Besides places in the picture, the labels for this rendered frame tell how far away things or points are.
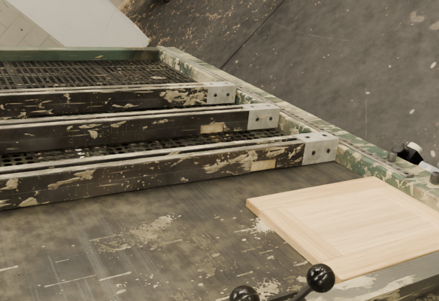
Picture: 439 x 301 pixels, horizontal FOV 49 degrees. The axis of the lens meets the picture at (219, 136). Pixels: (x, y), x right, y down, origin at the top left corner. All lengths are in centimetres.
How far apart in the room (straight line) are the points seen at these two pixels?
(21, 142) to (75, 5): 346
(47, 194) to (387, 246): 70
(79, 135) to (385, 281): 86
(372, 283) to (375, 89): 199
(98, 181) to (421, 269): 67
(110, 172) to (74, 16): 372
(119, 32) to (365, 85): 274
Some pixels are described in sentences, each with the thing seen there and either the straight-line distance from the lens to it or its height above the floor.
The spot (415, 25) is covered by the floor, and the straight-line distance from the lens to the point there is 298.
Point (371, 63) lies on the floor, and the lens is 292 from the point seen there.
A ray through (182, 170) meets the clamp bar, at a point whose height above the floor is 129.
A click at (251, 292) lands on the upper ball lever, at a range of 59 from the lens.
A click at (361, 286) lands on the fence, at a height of 123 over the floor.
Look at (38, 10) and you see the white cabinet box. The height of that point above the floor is 99.
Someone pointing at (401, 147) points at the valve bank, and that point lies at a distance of 149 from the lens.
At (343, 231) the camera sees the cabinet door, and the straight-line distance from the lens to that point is 105.
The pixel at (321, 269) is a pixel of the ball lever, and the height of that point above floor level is 143.
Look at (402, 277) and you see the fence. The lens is 92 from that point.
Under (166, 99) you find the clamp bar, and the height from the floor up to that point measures 113.
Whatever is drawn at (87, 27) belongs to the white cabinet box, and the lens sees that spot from 477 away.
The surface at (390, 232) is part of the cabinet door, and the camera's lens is 109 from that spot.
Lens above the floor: 197
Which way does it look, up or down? 37 degrees down
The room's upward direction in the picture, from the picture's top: 50 degrees counter-clockwise
